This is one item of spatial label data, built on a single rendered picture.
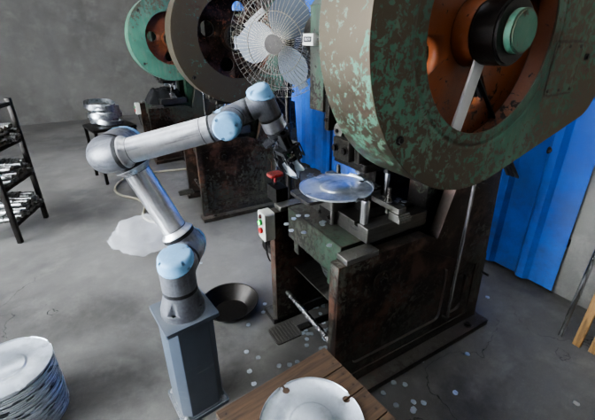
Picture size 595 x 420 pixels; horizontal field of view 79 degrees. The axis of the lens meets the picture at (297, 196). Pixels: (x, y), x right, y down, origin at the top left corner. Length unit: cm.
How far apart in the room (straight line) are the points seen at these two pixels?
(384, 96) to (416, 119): 12
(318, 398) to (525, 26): 111
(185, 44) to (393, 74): 179
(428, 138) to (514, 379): 126
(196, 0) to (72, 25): 532
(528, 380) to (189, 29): 248
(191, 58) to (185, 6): 28
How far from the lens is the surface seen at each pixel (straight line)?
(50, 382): 174
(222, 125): 100
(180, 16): 245
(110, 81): 770
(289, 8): 205
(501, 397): 184
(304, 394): 121
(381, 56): 79
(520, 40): 104
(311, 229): 143
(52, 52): 766
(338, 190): 137
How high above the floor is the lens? 132
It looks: 24 degrees down
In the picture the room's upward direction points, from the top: straight up
